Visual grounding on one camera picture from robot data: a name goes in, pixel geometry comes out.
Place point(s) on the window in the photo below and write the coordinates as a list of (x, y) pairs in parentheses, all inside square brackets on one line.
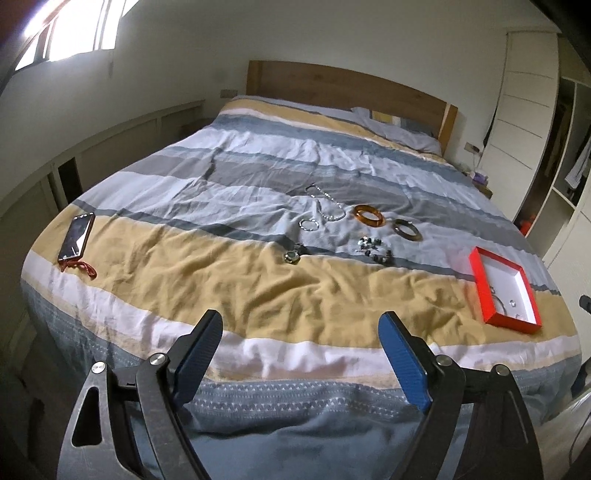
[(69, 32)]

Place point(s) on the orange container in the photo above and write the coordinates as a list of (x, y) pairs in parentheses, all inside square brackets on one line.
[(526, 225)]

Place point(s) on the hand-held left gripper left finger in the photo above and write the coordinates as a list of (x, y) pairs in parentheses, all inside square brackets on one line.
[(198, 355)]

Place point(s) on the hanging striped shirt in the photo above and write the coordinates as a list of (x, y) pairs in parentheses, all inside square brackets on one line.
[(578, 171)]

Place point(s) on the wall socket with plug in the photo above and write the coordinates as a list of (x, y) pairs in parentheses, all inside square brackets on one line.
[(472, 148)]

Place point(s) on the striped pillow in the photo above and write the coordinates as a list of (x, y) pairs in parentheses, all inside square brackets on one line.
[(406, 134)]

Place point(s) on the dark brown bangle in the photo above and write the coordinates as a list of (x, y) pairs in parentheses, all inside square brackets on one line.
[(398, 228)]

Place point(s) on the purple tissue box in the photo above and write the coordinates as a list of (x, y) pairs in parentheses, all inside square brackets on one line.
[(479, 176)]

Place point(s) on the wooden nightstand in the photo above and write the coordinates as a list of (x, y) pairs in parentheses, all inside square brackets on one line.
[(482, 188)]

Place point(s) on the wooden headboard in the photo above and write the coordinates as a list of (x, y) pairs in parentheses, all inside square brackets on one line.
[(346, 85)]

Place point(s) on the amber bangle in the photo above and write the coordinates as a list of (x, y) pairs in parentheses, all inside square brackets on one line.
[(360, 217)]

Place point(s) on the white wardrobe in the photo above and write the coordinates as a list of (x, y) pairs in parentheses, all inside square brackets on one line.
[(568, 217)]

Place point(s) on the white wardrobe door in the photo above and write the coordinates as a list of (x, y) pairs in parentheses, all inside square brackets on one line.
[(521, 115)]

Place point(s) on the bed with striped duvet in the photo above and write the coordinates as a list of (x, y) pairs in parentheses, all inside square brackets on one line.
[(231, 184)]

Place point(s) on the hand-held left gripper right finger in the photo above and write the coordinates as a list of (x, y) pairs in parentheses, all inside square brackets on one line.
[(406, 364)]

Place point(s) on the red jewelry box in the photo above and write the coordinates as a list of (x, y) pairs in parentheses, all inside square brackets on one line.
[(489, 281)]

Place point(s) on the low white wall cabinet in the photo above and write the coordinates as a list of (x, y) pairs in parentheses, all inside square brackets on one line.
[(92, 147)]

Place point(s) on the smartphone in red case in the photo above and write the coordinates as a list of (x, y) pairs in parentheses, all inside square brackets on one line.
[(76, 236)]

